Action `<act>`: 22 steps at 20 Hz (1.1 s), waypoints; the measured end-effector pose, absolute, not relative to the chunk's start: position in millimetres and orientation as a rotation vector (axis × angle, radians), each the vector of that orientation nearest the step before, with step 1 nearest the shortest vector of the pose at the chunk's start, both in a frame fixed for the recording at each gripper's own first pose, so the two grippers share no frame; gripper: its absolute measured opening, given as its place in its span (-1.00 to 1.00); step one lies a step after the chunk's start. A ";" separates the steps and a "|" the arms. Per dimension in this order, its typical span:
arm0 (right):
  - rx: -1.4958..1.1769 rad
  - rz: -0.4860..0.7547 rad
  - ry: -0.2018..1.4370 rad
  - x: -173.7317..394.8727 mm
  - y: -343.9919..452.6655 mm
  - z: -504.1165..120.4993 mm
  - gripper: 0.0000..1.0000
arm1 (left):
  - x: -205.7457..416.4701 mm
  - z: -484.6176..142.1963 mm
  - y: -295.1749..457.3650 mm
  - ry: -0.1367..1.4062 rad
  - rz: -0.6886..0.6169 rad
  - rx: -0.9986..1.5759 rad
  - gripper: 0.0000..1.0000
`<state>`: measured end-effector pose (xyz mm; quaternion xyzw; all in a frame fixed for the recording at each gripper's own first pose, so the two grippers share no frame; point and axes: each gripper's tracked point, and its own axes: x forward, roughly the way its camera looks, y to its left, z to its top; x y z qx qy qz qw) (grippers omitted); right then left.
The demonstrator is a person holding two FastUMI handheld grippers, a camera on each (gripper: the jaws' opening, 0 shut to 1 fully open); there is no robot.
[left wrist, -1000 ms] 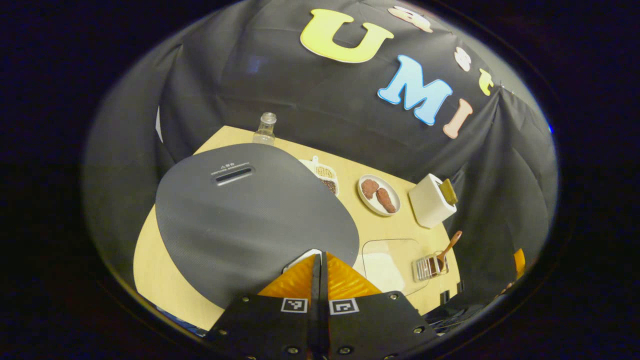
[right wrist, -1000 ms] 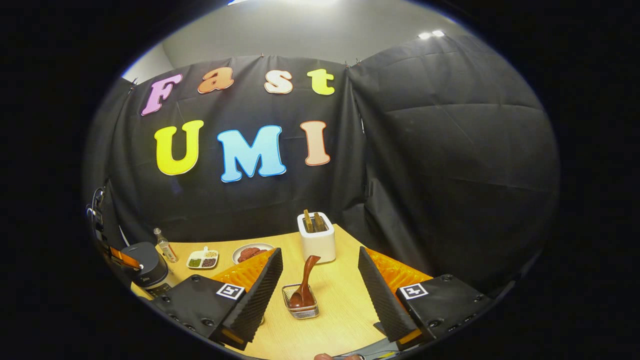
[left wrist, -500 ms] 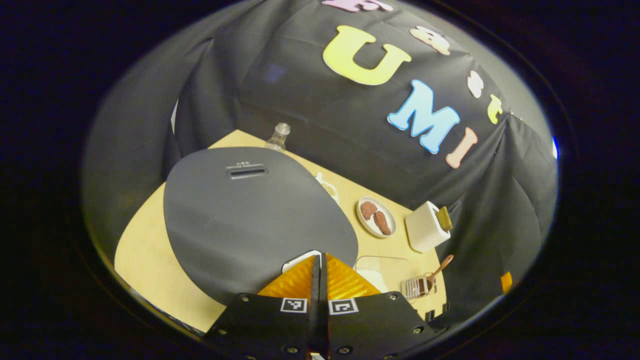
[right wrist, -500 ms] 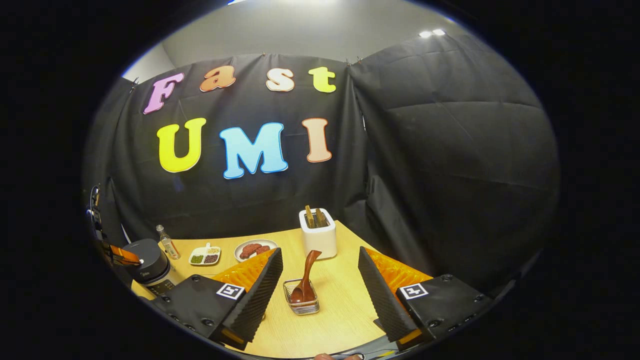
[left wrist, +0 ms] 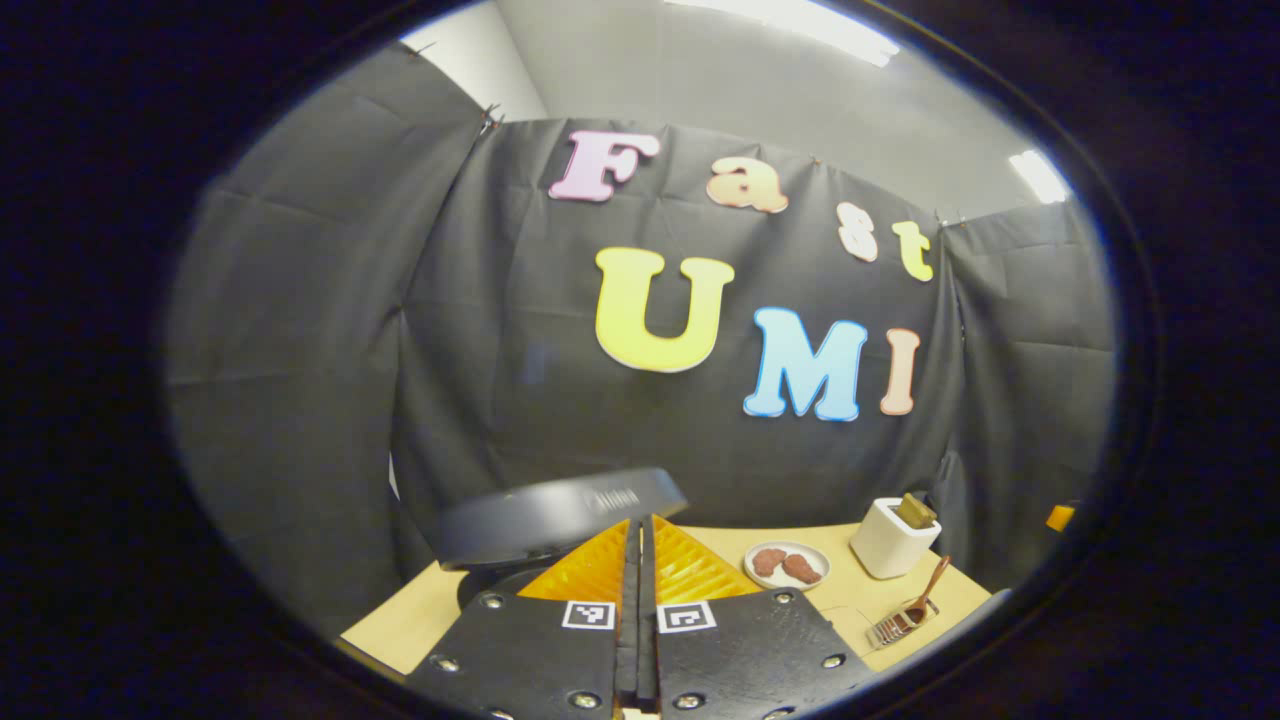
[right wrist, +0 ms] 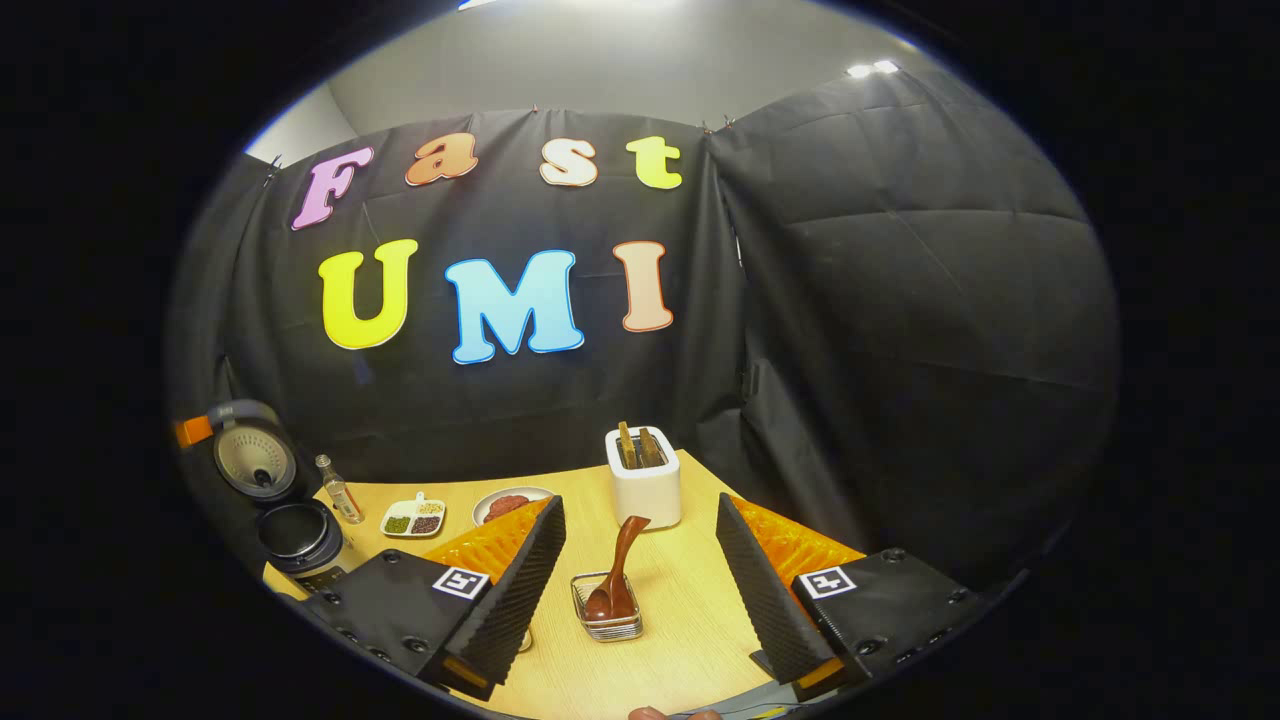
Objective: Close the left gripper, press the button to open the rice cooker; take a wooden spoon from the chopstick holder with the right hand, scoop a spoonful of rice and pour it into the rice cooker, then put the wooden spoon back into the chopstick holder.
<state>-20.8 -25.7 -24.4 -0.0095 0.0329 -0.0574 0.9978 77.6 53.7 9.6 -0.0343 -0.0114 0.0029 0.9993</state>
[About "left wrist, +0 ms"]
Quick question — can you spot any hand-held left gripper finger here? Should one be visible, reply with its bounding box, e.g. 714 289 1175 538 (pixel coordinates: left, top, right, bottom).
405 517 641 720
640 514 881 720

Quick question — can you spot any black and white rice cooker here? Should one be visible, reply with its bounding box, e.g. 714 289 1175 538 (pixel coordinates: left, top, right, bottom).
432 467 691 613

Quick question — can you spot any brown wooden spoon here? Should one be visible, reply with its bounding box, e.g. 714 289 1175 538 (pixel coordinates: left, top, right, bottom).
885 555 952 629

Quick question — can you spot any square metal chopstick holder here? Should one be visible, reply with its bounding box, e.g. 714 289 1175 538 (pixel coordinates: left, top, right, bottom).
866 597 941 649

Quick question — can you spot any round white plate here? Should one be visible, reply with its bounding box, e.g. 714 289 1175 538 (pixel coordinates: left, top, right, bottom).
743 541 832 592

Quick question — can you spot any white toaster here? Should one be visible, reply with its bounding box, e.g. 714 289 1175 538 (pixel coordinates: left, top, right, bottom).
850 497 943 581

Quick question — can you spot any small ceiling light panel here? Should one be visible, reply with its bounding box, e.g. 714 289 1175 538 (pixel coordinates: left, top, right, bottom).
1008 150 1071 206

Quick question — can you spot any black backdrop cloth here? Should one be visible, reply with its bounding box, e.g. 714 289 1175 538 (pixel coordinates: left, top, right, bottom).
165 45 1116 641

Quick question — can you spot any long ceiling light panel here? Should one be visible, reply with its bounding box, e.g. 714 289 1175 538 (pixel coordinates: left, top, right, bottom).
665 0 901 68

